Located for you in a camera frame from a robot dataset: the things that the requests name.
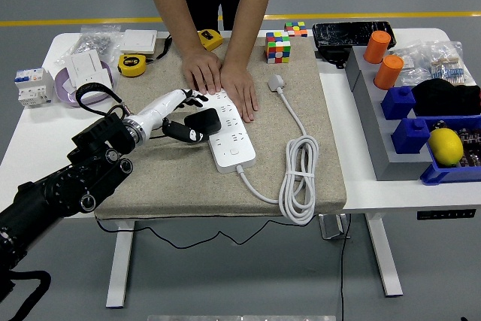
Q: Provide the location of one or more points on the person's left hand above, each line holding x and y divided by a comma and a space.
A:
239, 86

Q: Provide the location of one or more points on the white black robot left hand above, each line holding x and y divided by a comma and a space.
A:
161, 105

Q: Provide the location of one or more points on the person's right hand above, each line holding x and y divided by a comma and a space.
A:
201, 71

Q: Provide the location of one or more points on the black plug adapter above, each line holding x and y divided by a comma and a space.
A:
203, 120

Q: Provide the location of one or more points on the white power strip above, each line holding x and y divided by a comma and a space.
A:
233, 148

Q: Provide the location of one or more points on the person's right forearm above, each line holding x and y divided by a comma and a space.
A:
169, 5

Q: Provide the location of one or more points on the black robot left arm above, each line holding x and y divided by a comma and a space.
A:
64, 185

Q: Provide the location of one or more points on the person's left forearm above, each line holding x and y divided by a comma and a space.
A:
248, 16

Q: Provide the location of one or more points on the boxy yellow tape measure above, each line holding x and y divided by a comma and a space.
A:
211, 39

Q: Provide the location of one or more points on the round yellow black tape measure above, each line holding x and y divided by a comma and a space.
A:
131, 65

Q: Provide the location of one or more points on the large colourful puzzle cube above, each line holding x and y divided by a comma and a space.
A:
278, 47

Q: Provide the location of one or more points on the small colourful puzzle cube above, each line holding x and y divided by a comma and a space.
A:
295, 29

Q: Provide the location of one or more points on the grey-brown mat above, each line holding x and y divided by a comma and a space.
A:
169, 185

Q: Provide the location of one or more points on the clear bag of screws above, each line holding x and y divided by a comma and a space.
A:
94, 41

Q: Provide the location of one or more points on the glossy black plastic tray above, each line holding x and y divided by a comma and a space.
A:
345, 33

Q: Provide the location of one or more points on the white blue circuit breaker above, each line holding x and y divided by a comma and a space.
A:
32, 88

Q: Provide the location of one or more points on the orange cylinder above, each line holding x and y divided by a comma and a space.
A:
389, 71
377, 47

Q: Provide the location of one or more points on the grey stepped block stand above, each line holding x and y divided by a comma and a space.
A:
376, 129

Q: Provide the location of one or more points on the blue block with knob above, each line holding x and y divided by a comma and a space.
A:
411, 137
398, 103

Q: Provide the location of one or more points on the white table leg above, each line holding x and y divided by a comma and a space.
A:
383, 253
120, 261

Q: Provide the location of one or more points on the grey metal box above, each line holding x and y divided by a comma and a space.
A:
332, 227

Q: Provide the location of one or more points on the clear bag of resistors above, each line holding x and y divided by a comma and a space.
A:
443, 65

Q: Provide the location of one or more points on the black cloth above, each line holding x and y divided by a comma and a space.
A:
447, 97

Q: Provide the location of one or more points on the yellow lemon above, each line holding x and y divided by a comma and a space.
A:
446, 146

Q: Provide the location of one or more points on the blue storage bin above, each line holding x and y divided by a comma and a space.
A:
443, 176

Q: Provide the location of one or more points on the dark circuit boards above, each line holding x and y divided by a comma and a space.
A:
471, 144

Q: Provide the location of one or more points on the black table control panel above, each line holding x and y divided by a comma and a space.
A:
445, 214

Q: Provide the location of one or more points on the white wall switch panel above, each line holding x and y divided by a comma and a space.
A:
138, 41

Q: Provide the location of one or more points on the white wall socket panel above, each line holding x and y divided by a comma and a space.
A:
94, 77

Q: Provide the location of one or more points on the white two-button switch panel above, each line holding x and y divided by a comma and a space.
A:
85, 63

